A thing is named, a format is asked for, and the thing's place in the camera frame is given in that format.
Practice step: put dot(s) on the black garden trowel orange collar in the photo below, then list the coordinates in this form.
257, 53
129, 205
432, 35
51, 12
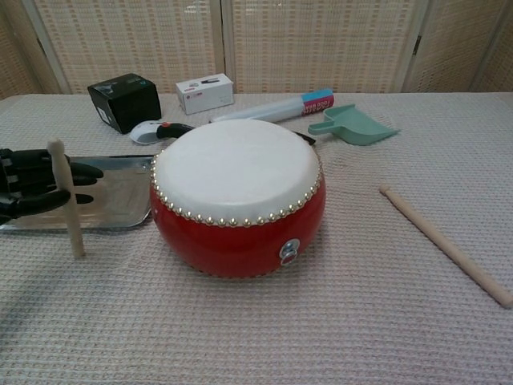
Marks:
170, 130

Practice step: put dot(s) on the wooden drumstick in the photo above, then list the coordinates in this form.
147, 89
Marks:
445, 246
74, 228

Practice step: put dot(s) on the beige woven tablecloth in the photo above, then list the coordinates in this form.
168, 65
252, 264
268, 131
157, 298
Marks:
280, 333

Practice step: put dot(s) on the black cardboard box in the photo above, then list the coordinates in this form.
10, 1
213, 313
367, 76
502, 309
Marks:
128, 102

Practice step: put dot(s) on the clear tube coloured cap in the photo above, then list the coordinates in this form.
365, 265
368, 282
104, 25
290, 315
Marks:
276, 109

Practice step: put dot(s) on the green plastic dustpan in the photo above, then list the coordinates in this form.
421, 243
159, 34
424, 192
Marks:
360, 130

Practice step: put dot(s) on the bamboo folding screen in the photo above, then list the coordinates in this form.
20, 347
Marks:
312, 44

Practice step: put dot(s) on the white computer mouse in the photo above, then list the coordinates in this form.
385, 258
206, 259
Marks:
144, 134

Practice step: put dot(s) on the red drum with white skin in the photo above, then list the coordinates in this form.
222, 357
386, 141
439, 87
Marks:
236, 180

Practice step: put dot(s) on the stainless steel tray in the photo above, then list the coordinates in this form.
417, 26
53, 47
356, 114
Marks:
120, 192

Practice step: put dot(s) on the white cardboard box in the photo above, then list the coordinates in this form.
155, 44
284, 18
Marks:
204, 94

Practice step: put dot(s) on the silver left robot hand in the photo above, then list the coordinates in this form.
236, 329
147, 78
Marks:
28, 180

